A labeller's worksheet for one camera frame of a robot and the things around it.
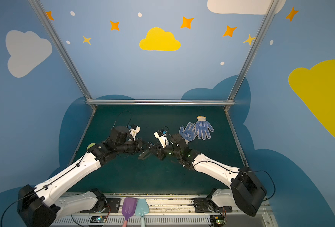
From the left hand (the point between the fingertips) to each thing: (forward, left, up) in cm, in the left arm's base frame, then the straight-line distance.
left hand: (151, 146), depth 73 cm
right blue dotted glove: (+29, -35, -22) cm, 50 cm away
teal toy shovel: (-25, +5, -21) cm, 33 cm away
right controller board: (-30, -34, -23) cm, 51 cm away
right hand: (+1, 0, -3) cm, 3 cm away
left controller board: (-30, +26, -23) cm, 46 cm away
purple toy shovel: (-26, +12, -22) cm, 36 cm away
